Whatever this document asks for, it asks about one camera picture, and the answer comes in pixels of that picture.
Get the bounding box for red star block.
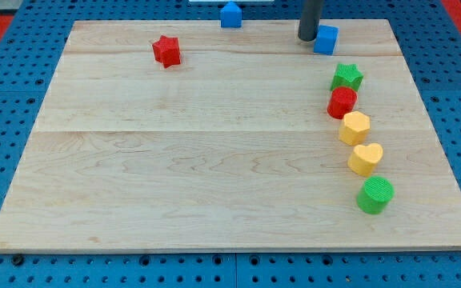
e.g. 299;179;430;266
152;35;181;68

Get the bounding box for green star block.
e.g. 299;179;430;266
330;63;363;92

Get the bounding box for blue cube block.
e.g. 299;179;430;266
313;25;339;55

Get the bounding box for light wooden board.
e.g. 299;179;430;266
0;19;461;254

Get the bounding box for red cylinder block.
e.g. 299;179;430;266
327;86;358;119

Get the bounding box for yellow hexagon block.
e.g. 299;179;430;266
339;111;371;146

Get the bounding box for blue pentagon block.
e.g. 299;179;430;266
219;1;242;28

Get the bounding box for yellow heart block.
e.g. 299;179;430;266
347;143;383;177

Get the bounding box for green cylinder block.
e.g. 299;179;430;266
356;176;395;214

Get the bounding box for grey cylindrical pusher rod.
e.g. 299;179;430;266
298;0;324;42

